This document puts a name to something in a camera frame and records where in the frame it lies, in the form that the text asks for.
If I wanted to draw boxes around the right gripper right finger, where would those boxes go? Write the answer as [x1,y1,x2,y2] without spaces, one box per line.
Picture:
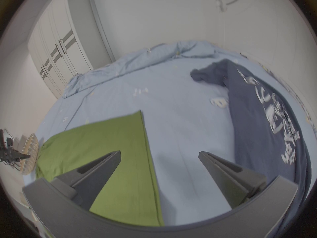
[198,151,268,211]

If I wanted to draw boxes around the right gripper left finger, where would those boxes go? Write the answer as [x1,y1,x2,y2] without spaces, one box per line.
[51,150,122,211]

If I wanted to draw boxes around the green shorts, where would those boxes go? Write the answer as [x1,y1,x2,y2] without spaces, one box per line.
[35,110,165,227]

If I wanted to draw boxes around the round woven basket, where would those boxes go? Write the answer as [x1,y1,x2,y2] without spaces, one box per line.
[19,132,39,175]

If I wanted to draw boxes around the bed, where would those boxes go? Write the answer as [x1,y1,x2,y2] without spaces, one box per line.
[35,0,317,229]

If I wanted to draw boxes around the dark blue printed T-shirt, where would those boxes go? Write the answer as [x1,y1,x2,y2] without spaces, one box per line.
[190,59,312,222]

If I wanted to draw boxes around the pale blue quilt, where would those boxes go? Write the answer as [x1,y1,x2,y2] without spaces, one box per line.
[62,41,218,99]

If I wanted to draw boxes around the white wardrobe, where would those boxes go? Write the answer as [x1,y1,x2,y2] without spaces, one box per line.
[27,0,115,100]

